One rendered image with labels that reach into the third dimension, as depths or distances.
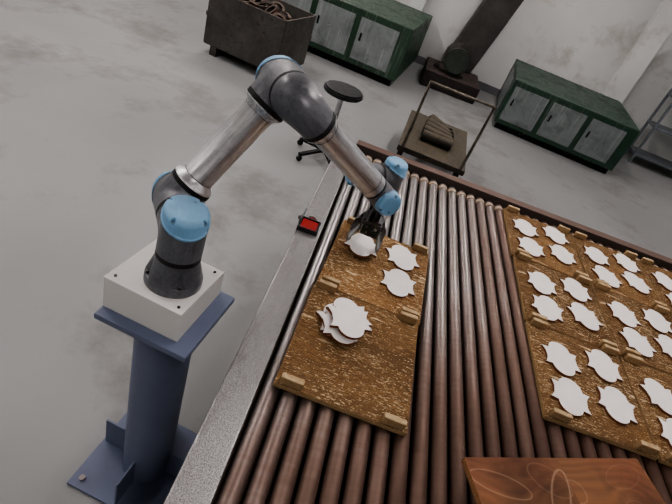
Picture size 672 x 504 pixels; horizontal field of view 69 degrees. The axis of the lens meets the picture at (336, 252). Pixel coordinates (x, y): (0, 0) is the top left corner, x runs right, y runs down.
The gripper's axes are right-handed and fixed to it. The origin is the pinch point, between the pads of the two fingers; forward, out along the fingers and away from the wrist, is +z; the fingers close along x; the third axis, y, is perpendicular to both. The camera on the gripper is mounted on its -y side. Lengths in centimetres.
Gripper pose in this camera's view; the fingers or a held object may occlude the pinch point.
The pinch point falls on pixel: (362, 244)
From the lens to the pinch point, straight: 172.9
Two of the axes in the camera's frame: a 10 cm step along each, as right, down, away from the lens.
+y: -2.2, 5.4, -8.1
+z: -3.0, 7.6, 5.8
